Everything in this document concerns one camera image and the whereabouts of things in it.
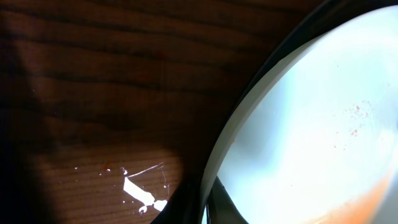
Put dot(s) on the light blue plate top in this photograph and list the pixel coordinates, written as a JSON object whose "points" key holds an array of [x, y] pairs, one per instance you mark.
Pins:
{"points": [[315, 139]]}

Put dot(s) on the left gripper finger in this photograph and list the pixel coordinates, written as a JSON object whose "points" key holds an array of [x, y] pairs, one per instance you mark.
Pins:
{"points": [[220, 208]]}

